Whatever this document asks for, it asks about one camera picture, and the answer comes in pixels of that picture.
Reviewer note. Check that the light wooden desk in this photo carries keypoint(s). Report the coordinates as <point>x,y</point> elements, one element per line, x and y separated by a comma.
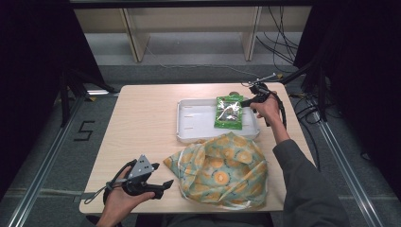
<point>135,34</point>

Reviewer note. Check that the orange green patterned cloth bag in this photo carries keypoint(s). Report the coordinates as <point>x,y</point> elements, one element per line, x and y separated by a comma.
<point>220,173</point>

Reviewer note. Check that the small brown round object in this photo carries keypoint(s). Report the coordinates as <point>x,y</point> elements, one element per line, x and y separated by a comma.
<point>234,93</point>

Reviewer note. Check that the long aluminium rail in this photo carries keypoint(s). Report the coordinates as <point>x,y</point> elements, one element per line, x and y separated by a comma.
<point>346,164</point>
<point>47,157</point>

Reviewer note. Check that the white plastic tray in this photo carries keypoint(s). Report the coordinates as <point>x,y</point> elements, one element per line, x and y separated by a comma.
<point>197,121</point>

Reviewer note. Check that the black curtain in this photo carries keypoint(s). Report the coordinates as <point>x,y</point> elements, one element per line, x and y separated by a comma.
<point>362,78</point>
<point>31,78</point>

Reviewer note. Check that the green snack packet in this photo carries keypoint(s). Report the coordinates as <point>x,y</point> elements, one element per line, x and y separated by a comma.
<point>228,113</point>

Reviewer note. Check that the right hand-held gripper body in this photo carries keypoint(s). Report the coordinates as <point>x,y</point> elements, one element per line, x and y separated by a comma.
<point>264,93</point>

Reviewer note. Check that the black metal stand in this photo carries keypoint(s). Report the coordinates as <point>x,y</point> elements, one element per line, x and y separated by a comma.
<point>321,94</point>
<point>65,101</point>

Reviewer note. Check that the person's right hand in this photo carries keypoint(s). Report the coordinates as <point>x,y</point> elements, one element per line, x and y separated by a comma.
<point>269,108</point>

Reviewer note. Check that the short aluminium rail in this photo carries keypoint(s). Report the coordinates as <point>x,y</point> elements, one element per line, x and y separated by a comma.
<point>101,92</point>

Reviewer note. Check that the person's left hand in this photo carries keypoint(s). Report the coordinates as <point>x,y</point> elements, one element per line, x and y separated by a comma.
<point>121,201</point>

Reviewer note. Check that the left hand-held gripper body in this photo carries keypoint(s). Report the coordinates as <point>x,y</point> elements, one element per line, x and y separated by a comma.
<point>140,171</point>

